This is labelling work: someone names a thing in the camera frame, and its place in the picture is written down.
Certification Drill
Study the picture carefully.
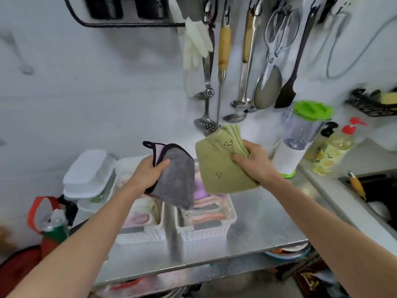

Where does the person's right hand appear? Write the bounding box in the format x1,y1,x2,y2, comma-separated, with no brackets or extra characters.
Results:
230,140,280,185

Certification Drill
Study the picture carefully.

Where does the person's left hand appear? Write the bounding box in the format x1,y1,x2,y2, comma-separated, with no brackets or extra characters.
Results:
132,155,171,196

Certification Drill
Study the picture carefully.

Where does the peach towel with white trim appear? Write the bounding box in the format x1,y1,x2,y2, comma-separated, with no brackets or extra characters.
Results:
119,173,139,191

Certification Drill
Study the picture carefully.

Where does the grey microfibre cloth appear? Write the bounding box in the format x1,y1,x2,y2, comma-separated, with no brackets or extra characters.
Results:
142,141,195,211

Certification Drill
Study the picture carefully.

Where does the green towel with small print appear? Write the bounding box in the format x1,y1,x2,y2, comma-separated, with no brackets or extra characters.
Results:
194,124,260,195

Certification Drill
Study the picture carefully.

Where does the white basket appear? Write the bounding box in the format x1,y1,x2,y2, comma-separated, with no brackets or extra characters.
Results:
113,156,167,245
173,164,238,243

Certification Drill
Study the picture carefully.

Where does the person's right forearm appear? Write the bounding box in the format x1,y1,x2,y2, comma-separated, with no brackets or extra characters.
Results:
262,173,397,298

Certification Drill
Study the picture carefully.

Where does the person's left forearm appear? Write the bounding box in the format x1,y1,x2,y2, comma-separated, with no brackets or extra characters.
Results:
7,183,149,298

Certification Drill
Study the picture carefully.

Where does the clear blender with green lid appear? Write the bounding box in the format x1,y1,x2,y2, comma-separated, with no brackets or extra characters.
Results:
271,101,335,180

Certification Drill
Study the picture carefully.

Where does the slim steel ladle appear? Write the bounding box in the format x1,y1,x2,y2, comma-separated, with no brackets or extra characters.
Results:
222,111,248,123

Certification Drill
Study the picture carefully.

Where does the clear food container white lid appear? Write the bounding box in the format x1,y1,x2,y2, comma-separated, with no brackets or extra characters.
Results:
76,170,118,213
63,149,117,199

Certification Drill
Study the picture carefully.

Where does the black pump bottle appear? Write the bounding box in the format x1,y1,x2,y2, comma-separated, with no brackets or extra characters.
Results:
304,121,339,162

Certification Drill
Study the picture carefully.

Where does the steel skimmer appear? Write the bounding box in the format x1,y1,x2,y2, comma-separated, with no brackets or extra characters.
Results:
194,97,221,137

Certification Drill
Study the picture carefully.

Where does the black spatula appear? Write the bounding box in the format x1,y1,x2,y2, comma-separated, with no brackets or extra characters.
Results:
274,4,322,109

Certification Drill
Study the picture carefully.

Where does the wide steel spatula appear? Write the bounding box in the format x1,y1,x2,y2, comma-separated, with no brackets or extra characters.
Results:
253,63,283,111

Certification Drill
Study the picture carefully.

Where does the yellow soap bottle red pump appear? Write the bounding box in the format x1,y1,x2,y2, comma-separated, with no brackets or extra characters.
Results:
312,118,368,176

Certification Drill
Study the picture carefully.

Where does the black plastic bag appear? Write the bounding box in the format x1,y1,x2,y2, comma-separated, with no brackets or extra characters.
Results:
57,194,78,227

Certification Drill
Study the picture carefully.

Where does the stainless steel sink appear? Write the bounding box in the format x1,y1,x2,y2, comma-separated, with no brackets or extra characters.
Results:
338,170,397,233

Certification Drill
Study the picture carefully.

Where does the green and white packet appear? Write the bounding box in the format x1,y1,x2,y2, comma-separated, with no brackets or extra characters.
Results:
42,209,69,244

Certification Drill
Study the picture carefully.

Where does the red tote bag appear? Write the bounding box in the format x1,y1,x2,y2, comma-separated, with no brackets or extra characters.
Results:
27,196,70,258

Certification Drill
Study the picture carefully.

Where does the white rubber glove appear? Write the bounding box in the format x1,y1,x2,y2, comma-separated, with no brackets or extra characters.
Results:
182,17,215,70

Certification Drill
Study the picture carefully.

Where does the red and black round appliance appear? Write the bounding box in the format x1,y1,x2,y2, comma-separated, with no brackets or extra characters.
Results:
0,245,43,298

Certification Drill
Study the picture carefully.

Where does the black cup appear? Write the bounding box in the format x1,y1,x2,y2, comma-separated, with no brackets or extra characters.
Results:
135,0,170,19
84,0,124,19

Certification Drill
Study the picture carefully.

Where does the yellow-handled brush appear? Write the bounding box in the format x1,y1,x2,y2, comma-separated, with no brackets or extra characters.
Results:
347,172,367,201

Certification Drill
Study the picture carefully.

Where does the steel tool with ring end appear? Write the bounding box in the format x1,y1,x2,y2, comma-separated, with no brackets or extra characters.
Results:
203,0,216,99

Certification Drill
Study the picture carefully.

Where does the black wire soap rack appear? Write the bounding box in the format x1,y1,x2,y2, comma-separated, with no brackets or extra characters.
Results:
345,88,397,118

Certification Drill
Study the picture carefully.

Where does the steel ladle with wooden handle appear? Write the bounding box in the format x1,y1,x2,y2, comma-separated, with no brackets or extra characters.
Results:
215,6,232,131
230,1,263,111

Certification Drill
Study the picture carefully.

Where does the steel wok with black handle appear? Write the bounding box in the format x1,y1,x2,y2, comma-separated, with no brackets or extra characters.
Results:
356,180,397,230

